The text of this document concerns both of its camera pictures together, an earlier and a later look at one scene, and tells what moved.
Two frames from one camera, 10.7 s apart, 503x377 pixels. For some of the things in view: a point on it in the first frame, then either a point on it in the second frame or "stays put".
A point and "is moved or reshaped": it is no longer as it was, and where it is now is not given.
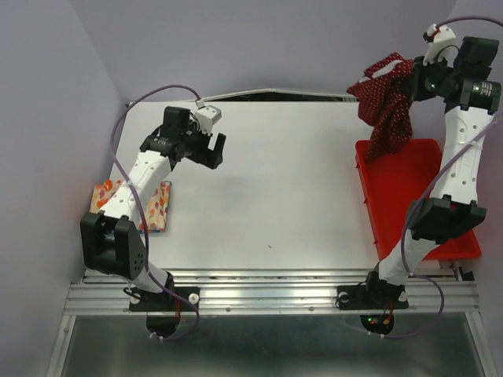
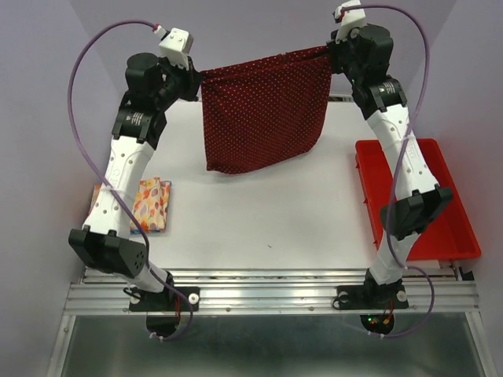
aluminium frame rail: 270,291 stays put
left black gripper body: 196,148 to 177,83
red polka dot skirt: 384,100 is moved or reshaped
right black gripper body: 431,79 to 343,56
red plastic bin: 394,184 stays put
